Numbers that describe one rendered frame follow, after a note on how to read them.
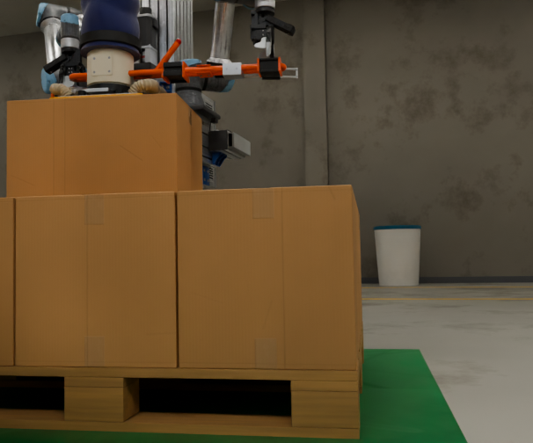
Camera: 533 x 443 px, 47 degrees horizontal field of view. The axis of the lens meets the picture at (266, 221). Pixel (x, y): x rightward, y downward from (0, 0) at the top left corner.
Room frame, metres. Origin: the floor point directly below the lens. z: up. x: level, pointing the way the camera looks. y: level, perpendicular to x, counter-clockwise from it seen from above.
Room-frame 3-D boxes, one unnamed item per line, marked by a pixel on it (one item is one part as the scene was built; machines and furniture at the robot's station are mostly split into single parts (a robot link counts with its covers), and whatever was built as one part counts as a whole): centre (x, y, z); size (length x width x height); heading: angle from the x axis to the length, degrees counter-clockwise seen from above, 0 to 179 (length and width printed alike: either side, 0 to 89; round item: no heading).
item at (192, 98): (2.70, 0.34, 1.09); 0.15 x 0.15 x 0.10
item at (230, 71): (2.20, 0.11, 1.07); 0.07 x 0.07 x 0.04; 83
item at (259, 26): (2.20, 0.00, 1.23); 0.09 x 0.08 x 0.12; 83
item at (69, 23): (2.55, 0.82, 1.37); 0.09 x 0.08 x 0.11; 28
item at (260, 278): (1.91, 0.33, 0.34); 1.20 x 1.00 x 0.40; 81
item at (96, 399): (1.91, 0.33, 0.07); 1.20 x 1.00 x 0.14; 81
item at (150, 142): (2.25, 0.57, 0.74); 0.60 x 0.40 x 0.40; 84
